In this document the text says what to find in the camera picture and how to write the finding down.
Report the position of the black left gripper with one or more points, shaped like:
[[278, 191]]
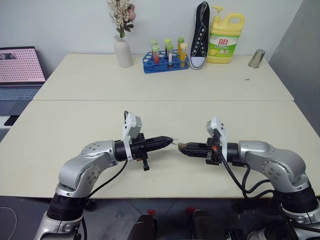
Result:
[[138, 148]]

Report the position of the small silver key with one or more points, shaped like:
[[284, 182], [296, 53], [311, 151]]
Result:
[[175, 138]]

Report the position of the yellow detergent pump bottle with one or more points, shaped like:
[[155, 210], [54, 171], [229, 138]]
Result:
[[222, 45]]

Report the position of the white ceramic vase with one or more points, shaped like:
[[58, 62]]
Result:
[[123, 53]]

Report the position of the black canvas sneaker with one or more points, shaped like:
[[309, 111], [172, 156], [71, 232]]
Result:
[[198, 47]]

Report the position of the yellow-capped orange liquid tube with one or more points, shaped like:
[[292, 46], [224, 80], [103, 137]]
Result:
[[183, 56]]

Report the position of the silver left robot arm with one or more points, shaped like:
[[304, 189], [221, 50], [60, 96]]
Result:
[[82, 170]]

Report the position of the grey laptop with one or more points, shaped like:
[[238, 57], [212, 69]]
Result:
[[20, 70]]

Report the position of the green-capped red liquid tube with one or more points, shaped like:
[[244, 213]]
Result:
[[156, 56]]

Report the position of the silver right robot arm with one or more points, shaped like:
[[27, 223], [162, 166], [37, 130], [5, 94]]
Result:
[[277, 167]]

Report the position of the blue test tube rack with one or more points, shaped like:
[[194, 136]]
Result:
[[150, 66]]

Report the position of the dried flower bouquet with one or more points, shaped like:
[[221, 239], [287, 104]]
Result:
[[121, 15]]

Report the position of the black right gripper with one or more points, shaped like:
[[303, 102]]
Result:
[[212, 153]]

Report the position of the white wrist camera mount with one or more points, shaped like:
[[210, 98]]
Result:
[[217, 125], [128, 125]]

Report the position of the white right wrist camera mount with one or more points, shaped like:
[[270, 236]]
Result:
[[217, 125]]

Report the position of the metal cup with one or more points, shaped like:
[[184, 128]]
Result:
[[256, 58]]

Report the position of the green-capped orange liquid tube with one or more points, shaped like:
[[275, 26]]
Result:
[[180, 46]]

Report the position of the green-capped dark tube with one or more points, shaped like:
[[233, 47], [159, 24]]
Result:
[[170, 56]]

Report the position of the brass padlock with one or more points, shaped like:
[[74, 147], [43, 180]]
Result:
[[181, 146]]

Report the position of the red floor marker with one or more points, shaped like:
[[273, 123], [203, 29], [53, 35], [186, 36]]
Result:
[[190, 210], [150, 212]]

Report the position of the yellow-green-capped tube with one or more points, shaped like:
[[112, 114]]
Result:
[[167, 47]]

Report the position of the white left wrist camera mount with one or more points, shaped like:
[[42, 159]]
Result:
[[128, 125]]

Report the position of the dark rounded shape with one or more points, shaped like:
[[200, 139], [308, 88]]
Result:
[[201, 226], [145, 228]]

